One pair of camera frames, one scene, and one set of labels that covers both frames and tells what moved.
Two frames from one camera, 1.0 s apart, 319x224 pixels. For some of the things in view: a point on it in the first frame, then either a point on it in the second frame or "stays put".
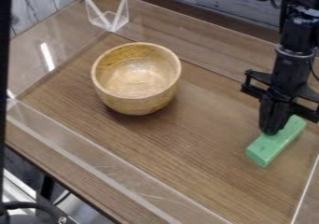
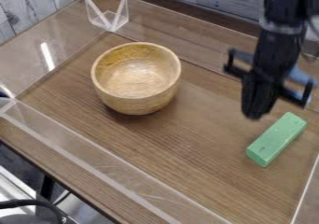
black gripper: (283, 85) → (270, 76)
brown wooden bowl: (137, 77) stays put
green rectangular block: (271, 145) stays put
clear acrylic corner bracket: (109, 20) stays put
